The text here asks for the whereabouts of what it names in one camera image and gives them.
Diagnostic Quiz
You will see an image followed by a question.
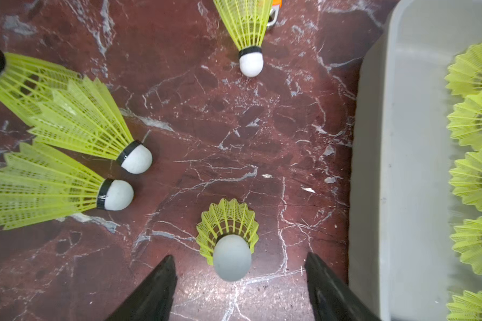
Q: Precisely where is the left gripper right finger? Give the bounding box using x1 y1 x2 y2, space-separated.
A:
305 252 379 321

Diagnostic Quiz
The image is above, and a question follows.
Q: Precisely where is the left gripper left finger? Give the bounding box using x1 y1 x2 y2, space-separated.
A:
107 255 178 320

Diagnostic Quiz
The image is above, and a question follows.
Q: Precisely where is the grey plastic storage tray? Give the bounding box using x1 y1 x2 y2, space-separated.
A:
348 1 482 320

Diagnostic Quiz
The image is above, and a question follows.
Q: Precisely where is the yellow-green shuttlecock four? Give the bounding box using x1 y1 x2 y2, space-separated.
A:
447 291 482 321

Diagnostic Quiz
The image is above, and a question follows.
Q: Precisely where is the yellow-green shuttlecock six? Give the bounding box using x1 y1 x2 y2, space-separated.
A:
450 216 482 276

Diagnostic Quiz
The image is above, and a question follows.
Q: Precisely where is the yellow-green shuttlecock three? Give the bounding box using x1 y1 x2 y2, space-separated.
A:
449 149 482 212

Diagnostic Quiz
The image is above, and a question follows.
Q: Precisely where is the yellow-green shuttlecock eight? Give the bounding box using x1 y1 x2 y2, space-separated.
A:
29 76 153 174

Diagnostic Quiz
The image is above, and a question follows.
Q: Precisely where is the yellow-green shuttlecock one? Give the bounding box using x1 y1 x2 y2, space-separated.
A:
447 91 482 151

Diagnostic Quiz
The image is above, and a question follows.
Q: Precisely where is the yellow-green shuttlecock two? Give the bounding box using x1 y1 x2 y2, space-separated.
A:
445 43 482 98

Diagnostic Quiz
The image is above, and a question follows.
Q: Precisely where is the yellow-green shuttlecock seven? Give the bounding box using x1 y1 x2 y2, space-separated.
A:
195 199 259 282

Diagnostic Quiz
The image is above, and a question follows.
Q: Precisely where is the yellow-green shuttlecock nine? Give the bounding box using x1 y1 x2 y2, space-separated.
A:
0 143 134 230

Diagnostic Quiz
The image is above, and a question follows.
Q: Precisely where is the yellow-green shuttlecock five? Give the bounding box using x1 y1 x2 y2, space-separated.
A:
214 0 273 78

